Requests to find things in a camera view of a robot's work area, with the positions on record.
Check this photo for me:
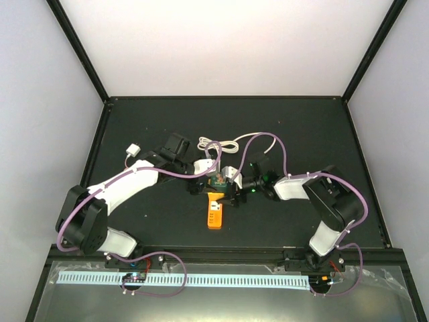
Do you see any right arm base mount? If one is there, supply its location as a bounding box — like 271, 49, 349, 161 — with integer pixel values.
278, 248, 345, 272

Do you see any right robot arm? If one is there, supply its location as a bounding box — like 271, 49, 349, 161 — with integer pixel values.
221, 153, 369, 270

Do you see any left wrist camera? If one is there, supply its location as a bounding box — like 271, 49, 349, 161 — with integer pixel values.
194, 159, 217, 176

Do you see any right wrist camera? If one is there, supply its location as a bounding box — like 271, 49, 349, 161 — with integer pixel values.
222, 166, 243, 189

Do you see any light blue cable duct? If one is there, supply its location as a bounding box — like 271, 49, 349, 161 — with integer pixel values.
56, 271, 310, 290

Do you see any green cube socket adapter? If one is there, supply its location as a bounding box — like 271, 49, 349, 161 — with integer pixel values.
208, 172, 229, 193

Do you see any white usb charger plug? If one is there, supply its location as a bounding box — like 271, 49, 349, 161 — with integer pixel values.
126, 144, 141, 158

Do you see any white power cord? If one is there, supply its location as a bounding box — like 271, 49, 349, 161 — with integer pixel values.
196, 132, 278, 156

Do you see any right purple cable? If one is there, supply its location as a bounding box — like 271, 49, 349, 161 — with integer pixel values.
234, 132, 369, 299

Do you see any orange power strip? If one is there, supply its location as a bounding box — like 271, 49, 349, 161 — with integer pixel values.
207, 193, 225, 230

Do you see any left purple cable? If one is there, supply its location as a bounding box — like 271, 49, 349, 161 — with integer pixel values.
56, 140, 223, 298

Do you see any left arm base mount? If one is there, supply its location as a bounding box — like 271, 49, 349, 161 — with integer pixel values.
105, 246, 151, 270

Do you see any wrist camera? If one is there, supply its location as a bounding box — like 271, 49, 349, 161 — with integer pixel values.
194, 159, 217, 176
222, 166, 243, 189

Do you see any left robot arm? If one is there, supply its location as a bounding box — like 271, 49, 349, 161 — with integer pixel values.
56, 133, 221, 268

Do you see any purple cable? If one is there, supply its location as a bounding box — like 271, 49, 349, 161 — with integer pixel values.
234, 132, 369, 299
56, 140, 223, 298

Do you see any black aluminium frame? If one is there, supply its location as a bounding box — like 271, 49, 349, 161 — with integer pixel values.
25, 0, 429, 322

